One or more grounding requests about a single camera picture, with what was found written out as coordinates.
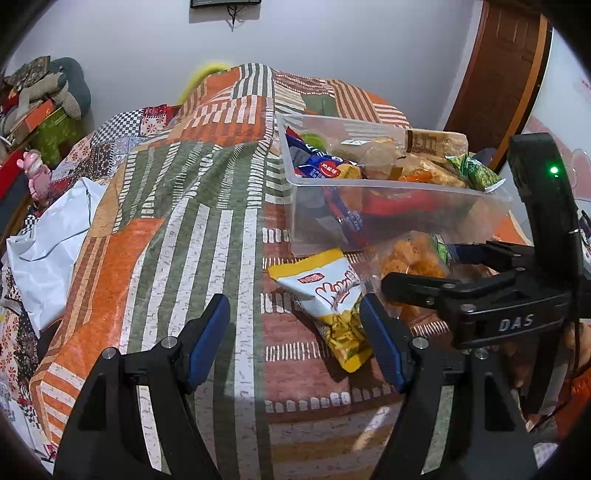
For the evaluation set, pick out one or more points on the brown label cracker packet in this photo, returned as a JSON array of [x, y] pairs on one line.
[[434, 141]]

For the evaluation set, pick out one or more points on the grey bin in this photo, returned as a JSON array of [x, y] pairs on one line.
[[485, 157]]

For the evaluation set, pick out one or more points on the checkered floral patchwork quilt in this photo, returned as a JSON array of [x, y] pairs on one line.
[[92, 147]]

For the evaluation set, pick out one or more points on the clear plastic container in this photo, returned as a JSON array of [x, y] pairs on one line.
[[314, 226]]

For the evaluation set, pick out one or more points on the green patterned box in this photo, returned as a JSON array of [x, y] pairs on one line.
[[55, 138]]

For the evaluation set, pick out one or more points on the red flat box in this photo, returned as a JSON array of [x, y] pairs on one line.
[[11, 166]]

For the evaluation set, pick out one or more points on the white plastic sheet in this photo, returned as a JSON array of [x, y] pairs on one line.
[[46, 249]]

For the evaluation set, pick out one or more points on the striped orange green patchwork blanket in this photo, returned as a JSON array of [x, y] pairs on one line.
[[194, 184]]

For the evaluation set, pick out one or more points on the dark floral cloth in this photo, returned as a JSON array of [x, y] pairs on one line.
[[30, 69]]

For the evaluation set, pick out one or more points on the yellow white snack packet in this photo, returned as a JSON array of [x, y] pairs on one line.
[[323, 286]]

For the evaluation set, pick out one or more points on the clear bread bag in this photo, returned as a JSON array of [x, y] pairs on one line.
[[378, 154]]

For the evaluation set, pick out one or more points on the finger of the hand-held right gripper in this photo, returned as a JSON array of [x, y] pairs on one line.
[[489, 253], [415, 286]]

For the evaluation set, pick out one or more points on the brown wooden door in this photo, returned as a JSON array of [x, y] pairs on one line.
[[503, 69]]

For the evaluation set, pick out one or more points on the green pea snack packet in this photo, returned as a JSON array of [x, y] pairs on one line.
[[478, 173]]

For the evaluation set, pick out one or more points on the dark flat box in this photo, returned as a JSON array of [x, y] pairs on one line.
[[11, 203]]

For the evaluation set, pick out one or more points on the blue snack packet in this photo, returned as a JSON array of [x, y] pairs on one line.
[[318, 164]]

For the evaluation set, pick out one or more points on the orange cardboard box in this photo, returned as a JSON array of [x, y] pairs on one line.
[[39, 115]]

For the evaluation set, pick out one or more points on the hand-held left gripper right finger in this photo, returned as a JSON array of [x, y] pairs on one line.
[[381, 341]]

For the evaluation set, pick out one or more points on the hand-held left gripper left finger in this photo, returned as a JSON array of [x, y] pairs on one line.
[[210, 341]]

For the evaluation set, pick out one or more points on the red instant noodle packet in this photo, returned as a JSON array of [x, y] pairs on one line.
[[401, 205]]

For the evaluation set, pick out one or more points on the small black wall screen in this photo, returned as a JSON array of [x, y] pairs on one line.
[[221, 2]]

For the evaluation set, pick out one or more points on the pink toy figure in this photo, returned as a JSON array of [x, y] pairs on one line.
[[37, 173]]

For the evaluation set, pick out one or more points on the lime green packet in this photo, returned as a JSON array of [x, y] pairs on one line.
[[315, 139]]

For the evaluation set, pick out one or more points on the yellow foam tube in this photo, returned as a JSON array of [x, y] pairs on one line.
[[203, 71]]

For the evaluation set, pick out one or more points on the orange puff snack bag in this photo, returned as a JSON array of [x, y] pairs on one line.
[[406, 258]]

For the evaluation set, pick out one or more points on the white wardrobe door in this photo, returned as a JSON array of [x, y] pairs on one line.
[[572, 92]]

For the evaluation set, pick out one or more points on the grey blue plush pillow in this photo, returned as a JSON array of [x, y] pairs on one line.
[[76, 87]]

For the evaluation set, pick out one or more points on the orange chip snack bag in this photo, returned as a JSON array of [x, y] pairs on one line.
[[434, 173]]

